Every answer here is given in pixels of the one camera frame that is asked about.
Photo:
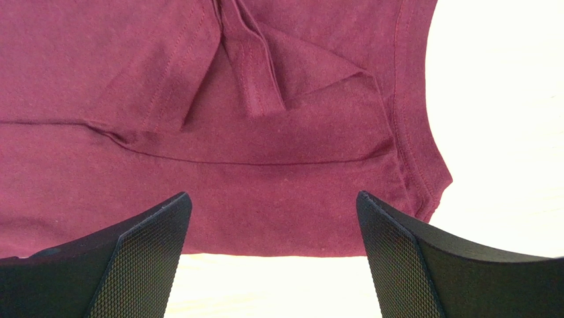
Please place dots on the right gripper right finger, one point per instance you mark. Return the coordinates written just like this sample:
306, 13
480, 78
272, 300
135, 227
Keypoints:
419, 270

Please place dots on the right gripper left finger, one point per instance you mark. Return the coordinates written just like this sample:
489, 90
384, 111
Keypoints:
125, 270

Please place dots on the maroon t shirt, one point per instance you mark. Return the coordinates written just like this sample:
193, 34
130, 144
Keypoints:
271, 115

